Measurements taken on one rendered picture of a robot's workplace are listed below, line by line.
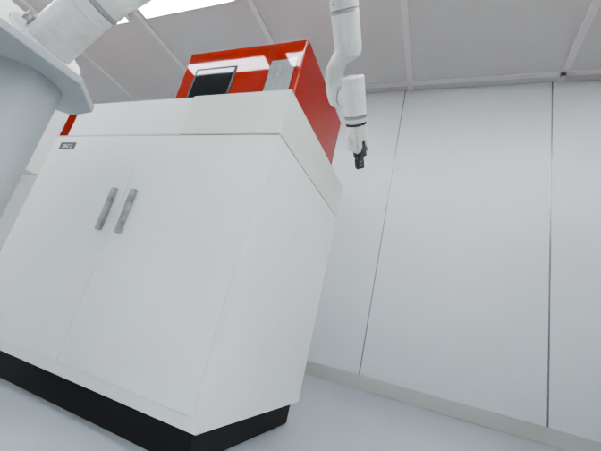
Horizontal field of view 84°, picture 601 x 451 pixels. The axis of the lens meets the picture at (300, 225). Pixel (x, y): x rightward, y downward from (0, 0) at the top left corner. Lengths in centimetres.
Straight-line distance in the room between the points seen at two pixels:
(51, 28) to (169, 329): 83
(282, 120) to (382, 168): 235
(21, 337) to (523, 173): 318
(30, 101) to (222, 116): 47
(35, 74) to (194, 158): 43
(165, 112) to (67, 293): 63
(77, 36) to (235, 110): 45
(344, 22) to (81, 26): 74
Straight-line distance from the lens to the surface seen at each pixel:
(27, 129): 111
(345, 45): 123
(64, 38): 120
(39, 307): 128
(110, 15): 118
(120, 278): 106
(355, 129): 126
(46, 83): 115
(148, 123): 128
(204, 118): 113
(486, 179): 317
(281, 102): 101
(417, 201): 307
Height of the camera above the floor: 34
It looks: 16 degrees up
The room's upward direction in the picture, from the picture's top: 13 degrees clockwise
